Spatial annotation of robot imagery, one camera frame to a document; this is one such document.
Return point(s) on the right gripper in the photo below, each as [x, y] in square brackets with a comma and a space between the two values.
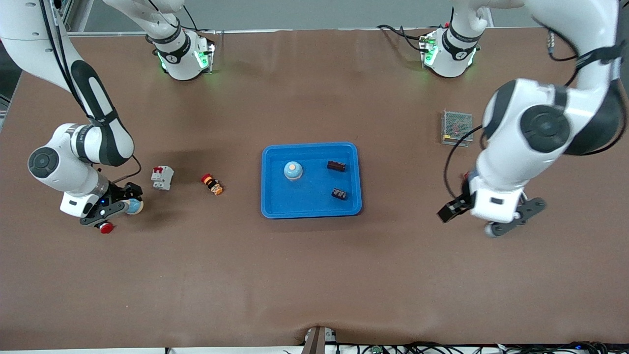
[119, 192]

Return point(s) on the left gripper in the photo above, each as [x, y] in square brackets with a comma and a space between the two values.
[453, 207]

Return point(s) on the blue dome bell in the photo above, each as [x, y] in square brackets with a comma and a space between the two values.
[293, 170]
[135, 207]

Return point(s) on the dark printed capacitor block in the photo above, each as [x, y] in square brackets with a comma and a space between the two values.
[339, 193]

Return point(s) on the dark brown long capacitor block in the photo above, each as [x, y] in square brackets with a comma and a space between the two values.
[336, 166]

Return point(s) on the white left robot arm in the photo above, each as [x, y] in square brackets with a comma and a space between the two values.
[506, 162]

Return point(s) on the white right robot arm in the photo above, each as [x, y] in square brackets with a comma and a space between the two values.
[49, 164]

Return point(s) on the blue plastic tray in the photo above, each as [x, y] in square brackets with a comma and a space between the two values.
[309, 201]

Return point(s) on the red pushbutton with blue block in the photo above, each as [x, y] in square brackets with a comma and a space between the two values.
[106, 227]

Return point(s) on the white circuit breaker red switches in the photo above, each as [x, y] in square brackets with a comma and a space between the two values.
[162, 178]

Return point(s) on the orange black emergency stop button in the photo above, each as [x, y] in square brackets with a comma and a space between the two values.
[212, 184]

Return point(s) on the perforated metal power supply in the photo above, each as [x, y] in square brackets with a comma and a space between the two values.
[457, 120]

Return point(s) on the brown table edge bracket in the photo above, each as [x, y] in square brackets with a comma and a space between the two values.
[317, 341]

